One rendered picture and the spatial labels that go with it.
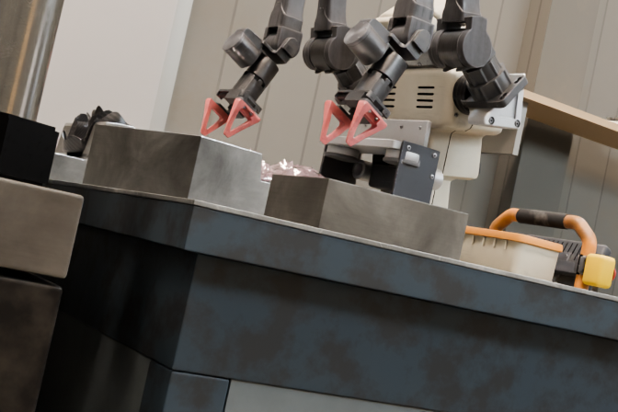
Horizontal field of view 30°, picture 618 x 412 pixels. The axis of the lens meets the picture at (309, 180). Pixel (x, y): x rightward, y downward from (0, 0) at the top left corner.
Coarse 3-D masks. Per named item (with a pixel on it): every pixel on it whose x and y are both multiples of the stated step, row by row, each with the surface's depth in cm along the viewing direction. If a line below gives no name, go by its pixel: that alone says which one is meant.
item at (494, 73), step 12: (492, 60) 224; (468, 72) 225; (480, 72) 223; (492, 72) 224; (504, 72) 225; (468, 84) 228; (480, 84) 225; (492, 84) 224; (504, 84) 225; (516, 84) 225; (480, 96) 226; (492, 96) 225; (504, 96) 225
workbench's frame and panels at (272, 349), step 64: (128, 256) 101; (192, 256) 88; (256, 256) 87; (320, 256) 90; (384, 256) 92; (64, 320) 113; (128, 320) 97; (192, 320) 87; (256, 320) 90; (320, 320) 92; (384, 320) 95; (448, 320) 98; (512, 320) 101; (576, 320) 102; (64, 384) 109; (128, 384) 94; (192, 384) 87; (256, 384) 90; (320, 384) 92; (384, 384) 95; (448, 384) 98; (512, 384) 101; (576, 384) 104
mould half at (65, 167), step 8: (64, 128) 218; (88, 144) 201; (56, 152) 218; (64, 152) 212; (88, 152) 199; (56, 160) 193; (64, 160) 193; (72, 160) 194; (80, 160) 195; (56, 168) 193; (64, 168) 193; (72, 168) 194; (80, 168) 195; (56, 176) 193; (64, 176) 193; (72, 176) 194; (80, 176) 195
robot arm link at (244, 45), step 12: (240, 36) 242; (252, 36) 244; (228, 48) 242; (240, 48) 242; (252, 48) 244; (264, 48) 247; (288, 48) 246; (240, 60) 244; (252, 60) 244; (276, 60) 249; (288, 60) 247
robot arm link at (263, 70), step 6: (264, 54) 246; (258, 60) 247; (264, 60) 246; (270, 60) 246; (252, 66) 246; (258, 66) 246; (264, 66) 246; (270, 66) 246; (276, 66) 247; (246, 72) 247; (252, 72) 245; (258, 72) 245; (264, 72) 246; (270, 72) 246; (276, 72) 248; (258, 78) 246; (264, 78) 246; (270, 78) 247; (264, 84) 246
